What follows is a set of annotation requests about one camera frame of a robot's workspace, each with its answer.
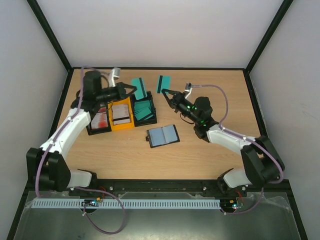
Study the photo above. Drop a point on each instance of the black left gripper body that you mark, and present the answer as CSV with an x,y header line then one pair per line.
x,y
120,95

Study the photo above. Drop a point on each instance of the white striped cards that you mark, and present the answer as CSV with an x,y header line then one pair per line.
x,y
120,114

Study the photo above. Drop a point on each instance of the red and white cards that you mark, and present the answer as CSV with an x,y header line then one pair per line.
x,y
100,120

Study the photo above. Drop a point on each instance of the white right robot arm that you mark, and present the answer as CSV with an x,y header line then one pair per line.
x,y
261,162

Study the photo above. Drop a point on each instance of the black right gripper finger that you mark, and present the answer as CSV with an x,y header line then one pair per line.
x,y
169,99
167,92

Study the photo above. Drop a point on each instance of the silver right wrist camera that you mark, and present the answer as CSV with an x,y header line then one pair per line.
x,y
187,90

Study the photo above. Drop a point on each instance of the yellow middle card bin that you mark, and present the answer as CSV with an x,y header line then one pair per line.
x,y
122,126

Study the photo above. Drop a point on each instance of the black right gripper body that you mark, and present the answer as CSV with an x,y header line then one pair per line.
x,y
175,99

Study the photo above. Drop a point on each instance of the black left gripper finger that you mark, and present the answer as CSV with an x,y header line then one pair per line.
x,y
129,93
128,88

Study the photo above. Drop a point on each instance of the black right card bin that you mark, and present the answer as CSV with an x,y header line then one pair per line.
x,y
150,121

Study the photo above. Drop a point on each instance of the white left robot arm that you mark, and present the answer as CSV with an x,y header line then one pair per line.
x,y
46,165

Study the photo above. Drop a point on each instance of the black leather card holder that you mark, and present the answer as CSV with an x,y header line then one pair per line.
x,y
161,136

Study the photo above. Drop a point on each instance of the teal card stack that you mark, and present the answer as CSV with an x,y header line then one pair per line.
x,y
143,110

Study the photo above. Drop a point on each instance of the grey slotted cable duct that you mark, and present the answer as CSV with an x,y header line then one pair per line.
x,y
63,203

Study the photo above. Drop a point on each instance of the black enclosure frame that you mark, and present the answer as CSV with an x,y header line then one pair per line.
x,y
281,12

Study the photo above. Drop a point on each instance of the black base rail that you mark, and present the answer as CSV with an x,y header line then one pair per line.
x,y
205,188

